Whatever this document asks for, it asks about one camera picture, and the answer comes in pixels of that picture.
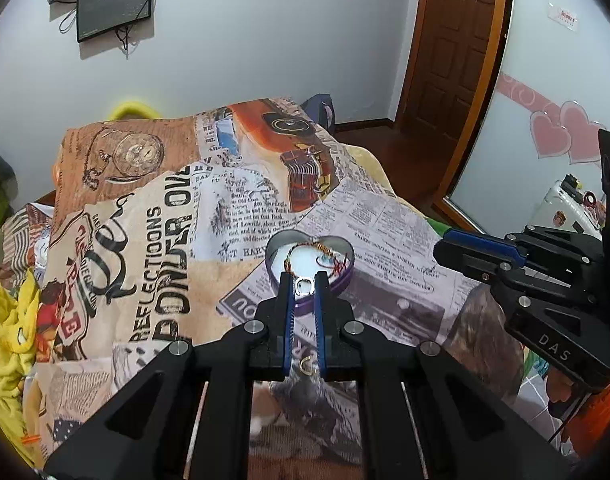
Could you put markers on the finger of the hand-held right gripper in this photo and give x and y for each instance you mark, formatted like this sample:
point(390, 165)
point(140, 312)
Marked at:
point(550, 246)
point(477, 246)

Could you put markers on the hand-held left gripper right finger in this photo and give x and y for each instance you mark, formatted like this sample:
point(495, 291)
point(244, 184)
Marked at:
point(319, 310)

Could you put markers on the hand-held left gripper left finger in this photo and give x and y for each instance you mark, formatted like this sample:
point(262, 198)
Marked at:
point(288, 310)

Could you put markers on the heart-shaped tin box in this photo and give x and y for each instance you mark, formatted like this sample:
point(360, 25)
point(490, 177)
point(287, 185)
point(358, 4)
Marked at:
point(310, 255)

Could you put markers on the white suitcase with stickers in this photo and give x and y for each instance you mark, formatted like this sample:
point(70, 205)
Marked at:
point(567, 205)

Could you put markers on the orange cloth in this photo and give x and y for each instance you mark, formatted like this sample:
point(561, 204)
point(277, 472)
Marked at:
point(597, 422)

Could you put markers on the newspaper print blanket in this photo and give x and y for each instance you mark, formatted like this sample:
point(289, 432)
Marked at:
point(185, 220)

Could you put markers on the brown wooden door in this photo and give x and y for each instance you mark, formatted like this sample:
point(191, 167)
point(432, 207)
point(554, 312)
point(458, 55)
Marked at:
point(452, 50)

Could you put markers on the dark blue bag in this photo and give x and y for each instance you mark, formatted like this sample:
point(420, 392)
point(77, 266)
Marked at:
point(321, 109)

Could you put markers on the yellow round object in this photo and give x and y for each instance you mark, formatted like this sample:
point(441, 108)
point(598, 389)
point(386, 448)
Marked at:
point(134, 110)

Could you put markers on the yellow cloth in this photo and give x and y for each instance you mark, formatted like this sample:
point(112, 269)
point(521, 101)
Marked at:
point(10, 340)

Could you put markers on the pink heart wall sticker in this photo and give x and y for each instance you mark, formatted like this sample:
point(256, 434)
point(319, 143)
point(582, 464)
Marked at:
point(560, 130)

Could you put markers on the white and red wall sign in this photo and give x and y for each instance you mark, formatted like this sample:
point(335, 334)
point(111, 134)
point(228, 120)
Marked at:
point(563, 14)

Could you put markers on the small black wall monitor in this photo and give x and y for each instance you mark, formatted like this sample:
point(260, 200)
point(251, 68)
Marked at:
point(114, 5)

